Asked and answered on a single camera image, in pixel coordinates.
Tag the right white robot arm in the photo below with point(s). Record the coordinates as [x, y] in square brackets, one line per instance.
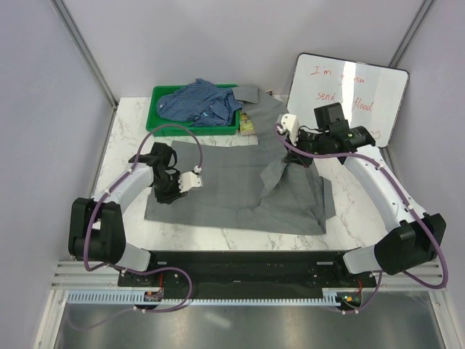
[413, 236]

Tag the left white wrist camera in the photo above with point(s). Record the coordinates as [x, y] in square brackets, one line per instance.
[188, 181]

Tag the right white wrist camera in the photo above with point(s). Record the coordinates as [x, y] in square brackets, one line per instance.
[289, 126]

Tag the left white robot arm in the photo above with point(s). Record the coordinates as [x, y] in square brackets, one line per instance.
[96, 224]

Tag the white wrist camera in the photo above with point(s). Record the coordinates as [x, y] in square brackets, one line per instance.
[289, 126]
[188, 181]

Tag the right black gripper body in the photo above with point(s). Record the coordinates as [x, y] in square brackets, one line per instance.
[314, 144]

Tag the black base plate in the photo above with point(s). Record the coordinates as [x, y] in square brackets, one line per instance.
[246, 275]

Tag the white dry-erase board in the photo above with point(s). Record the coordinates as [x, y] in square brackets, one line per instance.
[370, 95]

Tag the blue checked shirt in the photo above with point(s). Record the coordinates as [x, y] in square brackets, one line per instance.
[201, 104]

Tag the green paperback book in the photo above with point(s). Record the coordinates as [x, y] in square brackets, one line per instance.
[246, 126]

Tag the green plastic bin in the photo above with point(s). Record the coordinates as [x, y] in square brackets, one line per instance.
[154, 120]

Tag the grey long sleeve shirt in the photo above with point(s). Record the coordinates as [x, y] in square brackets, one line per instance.
[252, 187]

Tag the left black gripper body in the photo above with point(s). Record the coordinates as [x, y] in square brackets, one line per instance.
[167, 188]

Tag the white slotted cable duct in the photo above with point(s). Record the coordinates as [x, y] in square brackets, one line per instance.
[142, 298]

